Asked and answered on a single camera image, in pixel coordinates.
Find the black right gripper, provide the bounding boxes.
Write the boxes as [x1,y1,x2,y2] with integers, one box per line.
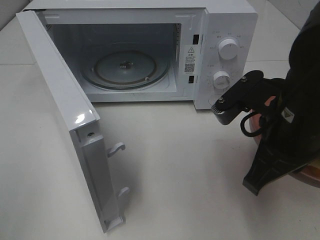
[212,70,320,195]

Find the round door release button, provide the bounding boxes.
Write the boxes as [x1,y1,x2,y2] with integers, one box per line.
[208,94,222,106]

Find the pink round plate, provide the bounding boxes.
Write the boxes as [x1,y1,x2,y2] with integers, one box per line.
[243,100,320,193]

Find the white microwave door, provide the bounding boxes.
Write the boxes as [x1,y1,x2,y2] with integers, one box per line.
[16,10,130,233]

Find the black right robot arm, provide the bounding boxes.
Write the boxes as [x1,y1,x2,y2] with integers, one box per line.
[211,5,320,195]

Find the lower white microwave knob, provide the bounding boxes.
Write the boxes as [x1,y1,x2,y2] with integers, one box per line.
[213,70,230,90]

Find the white microwave knob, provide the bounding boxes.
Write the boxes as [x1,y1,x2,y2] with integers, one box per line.
[217,37,239,60]
[213,70,230,90]

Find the upper white microwave knob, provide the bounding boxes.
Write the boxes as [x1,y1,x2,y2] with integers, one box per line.
[217,37,239,60]

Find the white microwave oven body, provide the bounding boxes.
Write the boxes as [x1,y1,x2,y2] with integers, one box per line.
[21,0,258,110]

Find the white warning label sticker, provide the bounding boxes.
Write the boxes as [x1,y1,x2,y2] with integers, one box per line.
[183,44,200,75]

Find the glass microwave turntable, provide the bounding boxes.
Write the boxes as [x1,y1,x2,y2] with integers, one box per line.
[82,50,171,90]

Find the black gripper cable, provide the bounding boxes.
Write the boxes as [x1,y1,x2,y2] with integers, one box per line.
[239,111,268,138]

